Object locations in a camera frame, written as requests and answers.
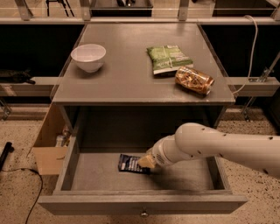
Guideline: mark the black pole on floor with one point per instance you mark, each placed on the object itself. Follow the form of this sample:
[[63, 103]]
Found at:
[[8, 148]]

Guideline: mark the black object on ledge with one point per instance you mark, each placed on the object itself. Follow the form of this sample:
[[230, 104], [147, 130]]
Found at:
[[16, 76]]

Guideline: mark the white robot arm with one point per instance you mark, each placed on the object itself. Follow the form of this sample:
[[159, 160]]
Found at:
[[193, 141]]

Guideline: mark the dark blue rxbar wrapper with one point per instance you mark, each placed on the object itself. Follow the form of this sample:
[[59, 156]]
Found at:
[[129, 163]]

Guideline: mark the green chip bag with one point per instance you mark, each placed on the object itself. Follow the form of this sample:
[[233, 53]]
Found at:
[[167, 59]]

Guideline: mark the open grey top drawer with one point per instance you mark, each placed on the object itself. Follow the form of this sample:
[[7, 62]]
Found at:
[[90, 182]]

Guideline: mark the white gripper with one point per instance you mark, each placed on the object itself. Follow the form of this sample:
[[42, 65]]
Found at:
[[157, 156]]

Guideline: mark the white ceramic bowl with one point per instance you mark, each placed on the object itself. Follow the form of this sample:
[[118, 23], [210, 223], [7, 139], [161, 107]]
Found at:
[[89, 57]]

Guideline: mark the cardboard box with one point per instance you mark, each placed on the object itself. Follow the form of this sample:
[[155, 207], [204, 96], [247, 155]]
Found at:
[[50, 146]]

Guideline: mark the brown crushed drink can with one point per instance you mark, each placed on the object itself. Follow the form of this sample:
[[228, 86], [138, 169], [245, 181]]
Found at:
[[194, 80]]

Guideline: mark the metal drawer knob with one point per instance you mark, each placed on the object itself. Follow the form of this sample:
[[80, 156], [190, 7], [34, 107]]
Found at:
[[144, 214]]

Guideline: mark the metal railing frame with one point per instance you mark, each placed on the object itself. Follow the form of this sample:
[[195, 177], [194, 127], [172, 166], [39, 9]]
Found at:
[[14, 12]]

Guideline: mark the grey wooden cabinet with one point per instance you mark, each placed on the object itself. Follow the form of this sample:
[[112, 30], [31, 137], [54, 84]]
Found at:
[[127, 94]]

